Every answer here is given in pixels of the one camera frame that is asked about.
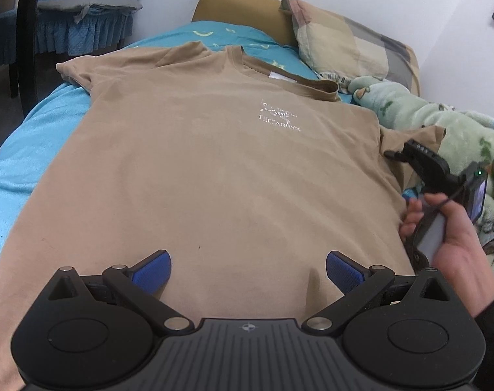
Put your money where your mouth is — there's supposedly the patchwork pillow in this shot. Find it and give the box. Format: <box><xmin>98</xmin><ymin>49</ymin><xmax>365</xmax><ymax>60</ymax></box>
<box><xmin>280</xmin><ymin>0</ymin><xmax>421</xmax><ymax>91</ymax></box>

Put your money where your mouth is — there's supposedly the tan t-shirt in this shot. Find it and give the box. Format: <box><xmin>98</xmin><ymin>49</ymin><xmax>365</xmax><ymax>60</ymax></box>
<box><xmin>0</xmin><ymin>42</ymin><xmax>448</xmax><ymax>391</ymax></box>

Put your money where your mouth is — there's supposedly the person's right hand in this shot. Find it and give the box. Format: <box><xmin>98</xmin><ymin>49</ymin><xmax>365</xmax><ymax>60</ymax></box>
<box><xmin>398</xmin><ymin>193</ymin><xmax>494</xmax><ymax>319</ymax></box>

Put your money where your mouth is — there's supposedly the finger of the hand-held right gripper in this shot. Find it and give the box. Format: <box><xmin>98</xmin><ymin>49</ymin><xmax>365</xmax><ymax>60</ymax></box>
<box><xmin>383</xmin><ymin>151</ymin><xmax>419</xmax><ymax>172</ymax></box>
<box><xmin>405</xmin><ymin>140</ymin><xmax>443</xmax><ymax>160</ymax></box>

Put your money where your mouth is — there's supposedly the mustard yellow headboard cushion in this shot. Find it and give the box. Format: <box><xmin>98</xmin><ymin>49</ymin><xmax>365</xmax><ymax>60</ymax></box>
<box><xmin>191</xmin><ymin>0</ymin><xmax>297</xmax><ymax>48</ymax></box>

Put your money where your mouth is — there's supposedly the dark wooden table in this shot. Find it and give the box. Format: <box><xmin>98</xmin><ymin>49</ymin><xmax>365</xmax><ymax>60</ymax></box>
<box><xmin>0</xmin><ymin>0</ymin><xmax>42</xmax><ymax>99</ymax></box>

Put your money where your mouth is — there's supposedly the grey folded cloth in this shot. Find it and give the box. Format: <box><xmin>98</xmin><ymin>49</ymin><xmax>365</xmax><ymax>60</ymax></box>
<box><xmin>37</xmin><ymin>0</ymin><xmax>144</xmax><ymax>24</ymax></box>

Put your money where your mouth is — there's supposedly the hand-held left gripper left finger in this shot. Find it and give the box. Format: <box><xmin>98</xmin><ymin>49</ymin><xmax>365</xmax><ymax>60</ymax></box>
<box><xmin>38</xmin><ymin>249</ymin><xmax>196</xmax><ymax>333</ymax></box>

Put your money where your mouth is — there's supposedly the person's right forearm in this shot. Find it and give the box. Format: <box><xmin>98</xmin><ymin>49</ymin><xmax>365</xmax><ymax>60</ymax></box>
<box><xmin>459</xmin><ymin>287</ymin><xmax>494</xmax><ymax>391</ymax></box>

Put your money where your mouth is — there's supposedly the chair with blue cover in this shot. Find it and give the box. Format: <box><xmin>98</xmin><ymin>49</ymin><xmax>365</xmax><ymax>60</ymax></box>
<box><xmin>34</xmin><ymin>0</ymin><xmax>147</xmax><ymax>56</ymax></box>
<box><xmin>0</xmin><ymin>7</ymin><xmax>20</xmax><ymax>71</ymax></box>

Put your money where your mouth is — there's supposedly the blue bed sheet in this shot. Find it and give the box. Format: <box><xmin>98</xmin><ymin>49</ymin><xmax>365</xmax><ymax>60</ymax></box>
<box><xmin>0</xmin><ymin>20</ymin><xmax>356</xmax><ymax>290</ymax></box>

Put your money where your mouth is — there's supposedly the green printed blanket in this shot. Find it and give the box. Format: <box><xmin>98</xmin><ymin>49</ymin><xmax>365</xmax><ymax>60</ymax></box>
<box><xmin>348</xmin><ymin>75</ymin><xmax>494</xmax><ymax>282</ymax></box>

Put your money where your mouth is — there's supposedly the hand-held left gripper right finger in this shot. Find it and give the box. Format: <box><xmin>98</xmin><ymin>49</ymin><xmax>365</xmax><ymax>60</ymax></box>
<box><xmin>301</xmin><ymin>250</ymin><xmax>455</xmax><ymax>335</ymax></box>

